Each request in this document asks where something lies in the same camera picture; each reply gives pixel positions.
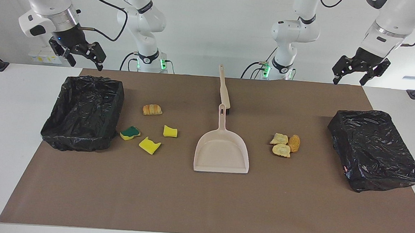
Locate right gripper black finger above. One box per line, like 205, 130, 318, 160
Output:
84, 41, 107, 71
48, 39, 77, 67

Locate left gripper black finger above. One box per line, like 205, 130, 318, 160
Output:
331, 55, 356, 85
360, 57, 392, 88

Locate striped croissant bread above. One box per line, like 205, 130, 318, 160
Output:
142, 103, 163, 117

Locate green and yellow sponge piece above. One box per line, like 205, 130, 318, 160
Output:
119, 125, 141, 142

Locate brown fried nugget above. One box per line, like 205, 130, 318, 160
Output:
287, 134, 301, 153

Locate pale pastry with orange stripes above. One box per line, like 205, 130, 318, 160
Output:
269, 132, 289, 146

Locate pale flaky pastry piece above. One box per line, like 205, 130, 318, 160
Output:
272, 142, 292, 158

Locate notched yellow sponge piece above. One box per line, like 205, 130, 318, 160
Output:
138, 136, 162, 156

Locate small yellow sponge piece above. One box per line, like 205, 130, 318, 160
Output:
163, 125, 178, 138

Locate beige hand brush black bristles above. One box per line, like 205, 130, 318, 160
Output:
216, 64, 233, 115

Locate beige plastic dustpan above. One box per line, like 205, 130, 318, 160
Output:
193, 102, 253, 175

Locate open bin with black bag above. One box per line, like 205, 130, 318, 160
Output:
40, 73, 126, 155

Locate box wrapped in black bag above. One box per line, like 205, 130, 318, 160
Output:
324, 108, 415, 196

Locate brown table mat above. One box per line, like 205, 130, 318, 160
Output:
0, 64, 415, 233

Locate white wall socket boxes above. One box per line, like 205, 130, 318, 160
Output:
27, 48, 62, 65

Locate black base cable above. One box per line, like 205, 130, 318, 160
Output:
241, 60, 271, 80
120, 51, 140, 72

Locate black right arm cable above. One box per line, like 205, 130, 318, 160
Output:
72, 0, 130, 44

